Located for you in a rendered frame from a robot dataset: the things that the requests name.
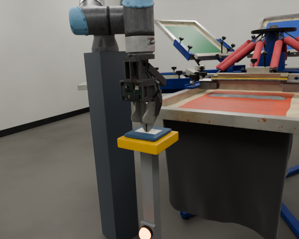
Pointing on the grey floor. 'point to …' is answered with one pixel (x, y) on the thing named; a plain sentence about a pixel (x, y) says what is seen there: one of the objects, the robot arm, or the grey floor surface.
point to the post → (150, 176)
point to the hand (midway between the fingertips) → (148, 126)
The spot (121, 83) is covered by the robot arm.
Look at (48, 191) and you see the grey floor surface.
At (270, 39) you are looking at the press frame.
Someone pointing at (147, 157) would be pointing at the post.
